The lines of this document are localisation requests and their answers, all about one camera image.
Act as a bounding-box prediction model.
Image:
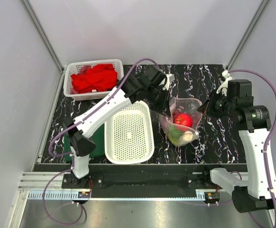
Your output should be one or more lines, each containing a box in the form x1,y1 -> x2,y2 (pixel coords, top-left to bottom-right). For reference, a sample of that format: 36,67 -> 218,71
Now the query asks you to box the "purple cable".
42,58 -> 161,225
228,69 -> 276,228

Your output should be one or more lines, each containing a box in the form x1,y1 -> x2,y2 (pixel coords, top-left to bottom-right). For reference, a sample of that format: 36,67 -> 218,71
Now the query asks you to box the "white cable duct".
28,190 -> 206,201

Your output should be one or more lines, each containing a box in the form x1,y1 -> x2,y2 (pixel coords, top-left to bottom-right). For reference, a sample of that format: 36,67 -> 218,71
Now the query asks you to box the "left aluminium frame post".
21,0 -> 64,72

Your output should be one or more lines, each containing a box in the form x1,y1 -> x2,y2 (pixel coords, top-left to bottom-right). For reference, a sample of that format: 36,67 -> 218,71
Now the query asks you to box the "right aluminium frame post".
225,0 -> 271,70

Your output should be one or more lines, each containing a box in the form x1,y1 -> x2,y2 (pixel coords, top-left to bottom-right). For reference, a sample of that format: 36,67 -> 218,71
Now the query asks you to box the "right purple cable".
228,69 -> 276,228

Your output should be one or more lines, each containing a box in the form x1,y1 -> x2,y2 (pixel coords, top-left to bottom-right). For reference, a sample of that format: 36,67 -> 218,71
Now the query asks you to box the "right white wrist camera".
216,70 -> 234,97

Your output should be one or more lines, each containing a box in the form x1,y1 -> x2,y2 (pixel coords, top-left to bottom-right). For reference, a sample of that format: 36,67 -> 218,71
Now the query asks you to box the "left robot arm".
65,65 -> 175,188

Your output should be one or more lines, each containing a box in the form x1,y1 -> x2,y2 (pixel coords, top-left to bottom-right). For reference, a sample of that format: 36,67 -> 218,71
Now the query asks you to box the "red fake apple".
174,113 -> 193,127

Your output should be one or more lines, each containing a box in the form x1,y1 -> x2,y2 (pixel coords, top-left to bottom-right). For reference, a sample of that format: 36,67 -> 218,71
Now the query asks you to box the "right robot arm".
197,79 -> 276,213

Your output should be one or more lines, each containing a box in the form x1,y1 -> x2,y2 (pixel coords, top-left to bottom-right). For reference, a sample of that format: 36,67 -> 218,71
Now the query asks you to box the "grey pink cloth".
78,65 -> 92,75

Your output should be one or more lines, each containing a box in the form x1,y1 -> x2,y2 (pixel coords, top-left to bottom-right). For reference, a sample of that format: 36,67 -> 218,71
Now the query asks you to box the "small white basket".
63,59 -> 124,101

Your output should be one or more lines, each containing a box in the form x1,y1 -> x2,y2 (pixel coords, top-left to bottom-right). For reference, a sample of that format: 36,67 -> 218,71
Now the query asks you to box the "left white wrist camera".
163,74 -> 175,90

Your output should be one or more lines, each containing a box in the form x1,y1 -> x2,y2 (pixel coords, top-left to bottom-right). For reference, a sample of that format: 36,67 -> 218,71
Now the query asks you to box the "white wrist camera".
163,74 -> 175,90
216,70 -> 234,97

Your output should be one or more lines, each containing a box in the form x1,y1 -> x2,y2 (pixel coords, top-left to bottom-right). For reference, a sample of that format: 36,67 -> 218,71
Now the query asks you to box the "green cloth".
63,124 -> 106,163

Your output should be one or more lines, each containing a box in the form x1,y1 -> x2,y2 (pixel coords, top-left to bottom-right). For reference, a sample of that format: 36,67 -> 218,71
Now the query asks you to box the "large white perforated basket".
104,101 -> 155,165

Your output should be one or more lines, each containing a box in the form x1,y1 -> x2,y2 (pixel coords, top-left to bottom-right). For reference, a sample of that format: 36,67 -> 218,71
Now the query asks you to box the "clear zip top bag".
159,97 -> 202,146

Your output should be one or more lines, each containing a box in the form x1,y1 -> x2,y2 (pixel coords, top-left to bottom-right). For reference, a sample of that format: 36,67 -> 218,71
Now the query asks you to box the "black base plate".
62,164 -> 234,199

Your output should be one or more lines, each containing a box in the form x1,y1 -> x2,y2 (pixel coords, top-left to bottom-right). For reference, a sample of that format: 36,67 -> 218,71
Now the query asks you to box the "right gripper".
197,88 -> 236,118

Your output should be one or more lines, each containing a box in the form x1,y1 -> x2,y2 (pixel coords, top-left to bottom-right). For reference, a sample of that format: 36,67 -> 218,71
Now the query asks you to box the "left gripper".
145,86 -> 171,118

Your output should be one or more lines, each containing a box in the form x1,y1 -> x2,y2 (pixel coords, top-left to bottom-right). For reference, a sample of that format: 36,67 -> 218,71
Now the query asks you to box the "aluminium frame post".
21,0 -> 64,72
225,0 -> 271,70

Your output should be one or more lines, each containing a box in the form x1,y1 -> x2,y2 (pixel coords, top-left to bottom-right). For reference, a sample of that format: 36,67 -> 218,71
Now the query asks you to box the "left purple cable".
42,58 -> 161,225

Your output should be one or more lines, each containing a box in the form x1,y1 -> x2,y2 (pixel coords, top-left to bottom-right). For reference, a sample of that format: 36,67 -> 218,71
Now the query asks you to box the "red cloth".
71,64 -> 118,94

